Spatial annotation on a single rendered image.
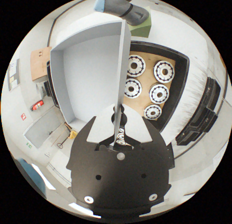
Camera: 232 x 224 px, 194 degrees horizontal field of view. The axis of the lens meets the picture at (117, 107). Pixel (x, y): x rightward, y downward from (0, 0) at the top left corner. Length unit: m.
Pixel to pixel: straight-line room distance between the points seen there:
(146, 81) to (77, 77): 0.30
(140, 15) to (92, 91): 0.41
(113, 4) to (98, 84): 0.34
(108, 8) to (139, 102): 0.49
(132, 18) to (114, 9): 0.10
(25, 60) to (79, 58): 3.00
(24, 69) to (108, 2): 2.92
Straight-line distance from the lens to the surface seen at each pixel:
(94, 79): 0.16
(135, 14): 0.41
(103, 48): 0.16
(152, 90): 0.34
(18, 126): 3.29
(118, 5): 0.38
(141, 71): 0.32
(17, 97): 3.05
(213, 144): 3.15
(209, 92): 1.18
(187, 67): 0.32
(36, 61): 2.98
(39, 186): 0.16
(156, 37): 0.55
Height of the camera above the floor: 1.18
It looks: 54 degrees down
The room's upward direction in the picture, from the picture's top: 151 degrees counter-clockwise
